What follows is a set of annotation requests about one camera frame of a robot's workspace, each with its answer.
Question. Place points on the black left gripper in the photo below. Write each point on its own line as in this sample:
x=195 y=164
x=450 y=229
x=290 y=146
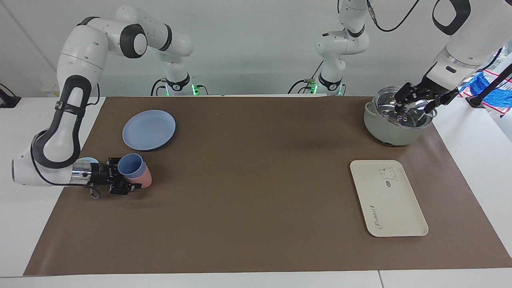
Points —
x=430 y=88

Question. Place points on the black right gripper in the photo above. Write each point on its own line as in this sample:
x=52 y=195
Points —
x=100 y=174

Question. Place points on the blue ribbed cup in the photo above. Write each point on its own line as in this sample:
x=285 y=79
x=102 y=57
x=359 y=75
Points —
x=130 y=164

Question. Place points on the pink plastic cup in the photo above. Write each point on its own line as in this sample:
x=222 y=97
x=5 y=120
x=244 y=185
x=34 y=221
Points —
x=144 y=180

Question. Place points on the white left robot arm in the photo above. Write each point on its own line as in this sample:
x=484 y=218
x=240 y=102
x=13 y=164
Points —
x=472 y=44

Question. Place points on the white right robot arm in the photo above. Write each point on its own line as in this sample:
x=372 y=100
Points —
x=80 y=52

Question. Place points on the cream tray with rabbit print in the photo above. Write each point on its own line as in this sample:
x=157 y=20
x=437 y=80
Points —
x=388 y=200

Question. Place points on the light blue bowl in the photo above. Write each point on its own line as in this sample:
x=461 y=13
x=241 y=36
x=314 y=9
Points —
x=90 y=160

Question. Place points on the glass pot lid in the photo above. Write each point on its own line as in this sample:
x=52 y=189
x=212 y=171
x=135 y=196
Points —
x=388 y=106

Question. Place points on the pale green cooking pot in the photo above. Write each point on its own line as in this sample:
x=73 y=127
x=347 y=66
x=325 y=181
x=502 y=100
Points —
x=384 y=132

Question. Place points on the blue plastic plate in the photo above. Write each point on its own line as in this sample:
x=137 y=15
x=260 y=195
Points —
x=148 y=130

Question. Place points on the black stand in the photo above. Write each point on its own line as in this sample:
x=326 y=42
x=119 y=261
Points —
x=478 y=99

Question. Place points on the blue cloth with red trim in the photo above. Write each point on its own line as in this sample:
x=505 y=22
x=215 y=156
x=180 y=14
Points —
x=500 y=98

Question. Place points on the brown table mat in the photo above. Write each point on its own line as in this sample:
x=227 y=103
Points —
x=256 y=180

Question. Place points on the black clamp mount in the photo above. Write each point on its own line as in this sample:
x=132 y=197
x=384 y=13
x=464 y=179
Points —
x=8 y=102

